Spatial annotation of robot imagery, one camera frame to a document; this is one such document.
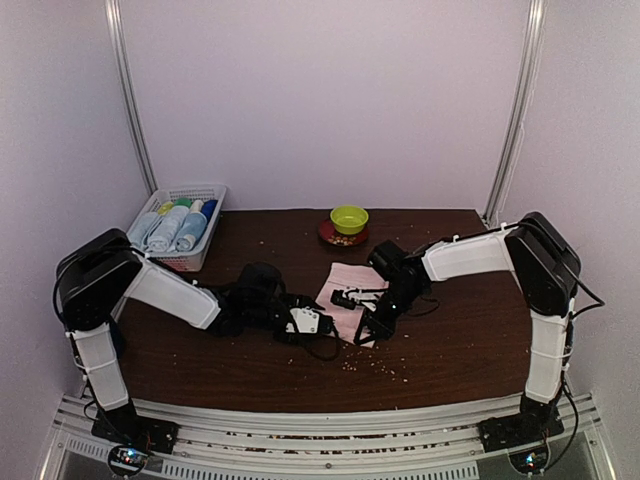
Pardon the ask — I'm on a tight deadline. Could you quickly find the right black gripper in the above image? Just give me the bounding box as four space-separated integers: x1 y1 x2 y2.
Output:
356 283 424 347

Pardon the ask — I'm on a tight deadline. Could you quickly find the pink towel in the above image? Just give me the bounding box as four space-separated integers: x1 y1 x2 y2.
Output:
316 262 388 344

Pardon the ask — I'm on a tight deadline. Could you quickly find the red floral plate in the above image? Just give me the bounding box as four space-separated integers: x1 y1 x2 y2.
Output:
317 218 369 247

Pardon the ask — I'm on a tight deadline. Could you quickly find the blue polka dot towel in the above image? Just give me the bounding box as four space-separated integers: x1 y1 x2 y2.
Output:
174 212 208 252

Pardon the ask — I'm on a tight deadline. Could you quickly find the green plastic bowl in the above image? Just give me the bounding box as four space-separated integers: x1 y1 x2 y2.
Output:
330 205 369 235

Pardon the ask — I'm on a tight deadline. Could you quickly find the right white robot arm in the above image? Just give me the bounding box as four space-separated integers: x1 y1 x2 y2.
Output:
354 212 586 451

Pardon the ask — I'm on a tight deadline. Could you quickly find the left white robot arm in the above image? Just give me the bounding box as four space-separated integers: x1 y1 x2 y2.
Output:
53 229 309 444

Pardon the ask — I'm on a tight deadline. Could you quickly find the dark blue rolled towel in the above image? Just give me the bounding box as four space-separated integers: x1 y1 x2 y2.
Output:
200 199 218 220

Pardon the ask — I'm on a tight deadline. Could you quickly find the white plastic basket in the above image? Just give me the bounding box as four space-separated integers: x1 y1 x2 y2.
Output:
126 184 227 272

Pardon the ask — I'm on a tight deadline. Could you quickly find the white rolled towel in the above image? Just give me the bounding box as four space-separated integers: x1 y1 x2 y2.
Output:
189 199 204 213

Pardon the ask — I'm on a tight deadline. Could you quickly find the light blue rolled towel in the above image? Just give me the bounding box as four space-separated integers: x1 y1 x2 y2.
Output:
127 206 189 253

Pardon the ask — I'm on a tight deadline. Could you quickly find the green rolled towel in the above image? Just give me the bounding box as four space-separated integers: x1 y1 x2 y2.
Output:
174 198 193 208

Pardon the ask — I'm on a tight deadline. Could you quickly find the yellow rolled towel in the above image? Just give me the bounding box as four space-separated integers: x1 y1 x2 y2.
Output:
156 201 174 216

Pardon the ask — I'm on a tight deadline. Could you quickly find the dark blue mug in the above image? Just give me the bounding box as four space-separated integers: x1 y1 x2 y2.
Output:
109 319 127 359

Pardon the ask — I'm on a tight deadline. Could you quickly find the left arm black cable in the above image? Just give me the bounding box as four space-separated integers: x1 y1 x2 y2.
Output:
199 279 341 361

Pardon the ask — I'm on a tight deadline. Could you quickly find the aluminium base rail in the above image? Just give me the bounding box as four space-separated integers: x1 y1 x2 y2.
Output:
35 391 622 479

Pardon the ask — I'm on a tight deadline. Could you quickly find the right aluminium frame post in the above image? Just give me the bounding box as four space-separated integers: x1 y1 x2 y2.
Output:
482 0 548 226

